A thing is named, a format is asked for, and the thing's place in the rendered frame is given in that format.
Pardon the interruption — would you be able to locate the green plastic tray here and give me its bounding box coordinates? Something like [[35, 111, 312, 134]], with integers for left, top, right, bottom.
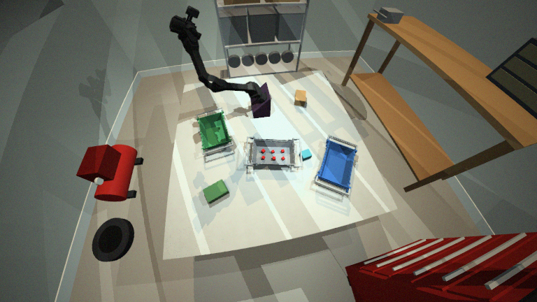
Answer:
[[196, 108, 233, 154]]

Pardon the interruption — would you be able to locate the brown block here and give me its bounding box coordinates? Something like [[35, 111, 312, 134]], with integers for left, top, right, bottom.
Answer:
[[294, 89, 306, 106]]

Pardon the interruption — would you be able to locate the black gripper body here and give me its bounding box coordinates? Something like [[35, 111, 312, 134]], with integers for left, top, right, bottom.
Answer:
[[178, 6, 199, 40]]

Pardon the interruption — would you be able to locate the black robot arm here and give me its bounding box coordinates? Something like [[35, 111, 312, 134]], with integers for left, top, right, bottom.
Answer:
[[169, 15, 267, 103]]

